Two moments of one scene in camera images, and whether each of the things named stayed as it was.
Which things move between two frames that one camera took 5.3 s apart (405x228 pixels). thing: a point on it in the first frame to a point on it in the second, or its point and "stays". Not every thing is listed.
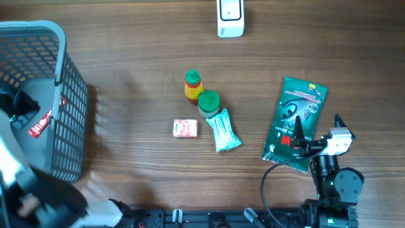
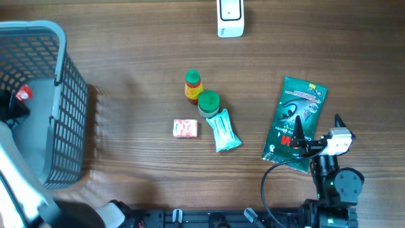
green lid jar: [208, 104] stays
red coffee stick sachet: [36, 130] to [24, 94]
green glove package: [294, 98] stays
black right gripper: [298, 140] stays
